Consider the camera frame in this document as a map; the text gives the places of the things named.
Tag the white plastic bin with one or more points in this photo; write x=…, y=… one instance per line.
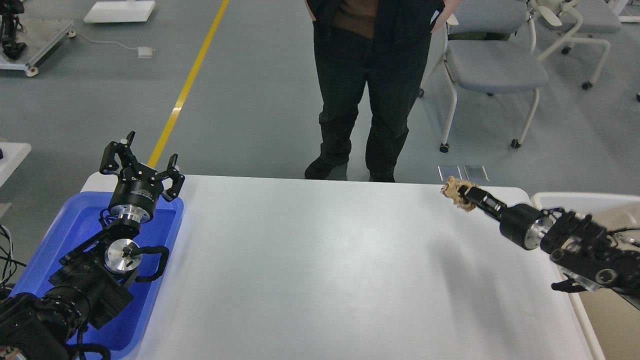
x=610, y=323

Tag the person in black clothes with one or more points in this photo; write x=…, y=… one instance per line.
x=375, y=46

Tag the white power adapter with cable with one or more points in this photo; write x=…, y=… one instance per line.
x=142, y=52

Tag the white flat board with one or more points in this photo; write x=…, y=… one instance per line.
x=120, y=11

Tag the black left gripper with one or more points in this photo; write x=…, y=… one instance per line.
x=138, y=189

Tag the left metal floor plate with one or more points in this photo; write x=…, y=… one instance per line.
x=447, y=171

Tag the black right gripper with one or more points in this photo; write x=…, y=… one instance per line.
x=522, y=224

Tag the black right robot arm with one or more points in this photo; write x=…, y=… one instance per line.
x=591, y=256

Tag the brown paper ball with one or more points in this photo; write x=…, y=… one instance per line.
x=451, y=190

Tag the grey white office chair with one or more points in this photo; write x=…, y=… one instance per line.
x=490, y=66

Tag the wheeled metal platform cart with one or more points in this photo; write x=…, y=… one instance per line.
x=25, y=41

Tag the right metal floor plate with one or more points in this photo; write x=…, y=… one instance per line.
x=476, y=173

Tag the white side table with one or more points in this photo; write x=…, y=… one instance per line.
x=13, y=153

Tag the metal floor plate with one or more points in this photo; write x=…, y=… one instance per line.
x=447, y=171
x=476, y=173

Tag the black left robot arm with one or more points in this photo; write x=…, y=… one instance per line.
x=93, y=284

